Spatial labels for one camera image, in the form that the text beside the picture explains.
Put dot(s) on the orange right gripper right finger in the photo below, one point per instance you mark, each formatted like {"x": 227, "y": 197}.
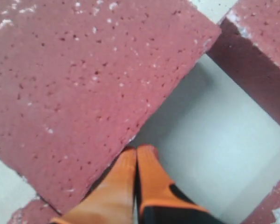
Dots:
{"x": 157, "y": 202}

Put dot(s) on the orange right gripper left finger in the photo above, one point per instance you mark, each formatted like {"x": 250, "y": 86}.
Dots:
{"x": 112, "y": 201}

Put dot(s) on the red brick with white chip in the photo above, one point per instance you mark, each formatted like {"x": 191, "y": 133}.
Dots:
{"x": 268, "y": 211}

